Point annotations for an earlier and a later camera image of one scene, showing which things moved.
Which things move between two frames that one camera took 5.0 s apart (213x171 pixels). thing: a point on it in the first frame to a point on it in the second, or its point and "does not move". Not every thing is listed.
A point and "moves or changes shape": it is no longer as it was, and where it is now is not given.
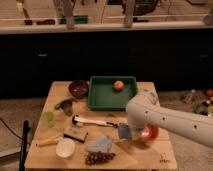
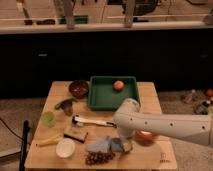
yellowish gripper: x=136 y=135 to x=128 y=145
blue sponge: x=124 y=131 moves or changes shape
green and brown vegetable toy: x=66 y=106 does not move
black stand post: x=26 y=130 does not move
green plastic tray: x=103 y=97 does not move
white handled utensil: x=80 y=120 does not move
